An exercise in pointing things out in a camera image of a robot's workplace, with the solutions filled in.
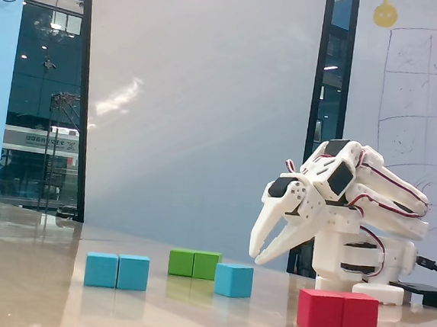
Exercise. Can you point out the long green block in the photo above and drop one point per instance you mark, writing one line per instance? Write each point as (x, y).
(193, 264)

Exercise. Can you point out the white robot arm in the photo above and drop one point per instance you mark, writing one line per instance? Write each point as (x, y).
(333, 250)

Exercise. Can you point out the black power adapter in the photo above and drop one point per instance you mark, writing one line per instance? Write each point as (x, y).
(425, 293)

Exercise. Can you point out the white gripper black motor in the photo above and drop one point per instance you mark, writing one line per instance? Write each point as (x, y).
(291, 200)

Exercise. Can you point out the small blue cube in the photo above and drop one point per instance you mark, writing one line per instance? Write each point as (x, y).
(233, 281)

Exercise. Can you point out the black window frame post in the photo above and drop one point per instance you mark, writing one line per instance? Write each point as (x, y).
(318, 84)
(347, 67)
(83, 94)

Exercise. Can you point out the long red block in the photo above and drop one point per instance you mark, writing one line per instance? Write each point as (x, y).
(337, 313)

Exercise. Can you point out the metal scaffold tower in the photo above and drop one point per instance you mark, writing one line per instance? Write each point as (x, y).
(49, 148)

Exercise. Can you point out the white storefront sign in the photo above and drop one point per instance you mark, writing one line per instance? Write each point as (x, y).
(40, 140)

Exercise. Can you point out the long blue block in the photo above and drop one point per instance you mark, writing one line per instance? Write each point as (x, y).
(116, 272)

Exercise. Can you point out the yellow round sticker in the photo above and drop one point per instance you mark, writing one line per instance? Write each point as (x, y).
(385, 14)

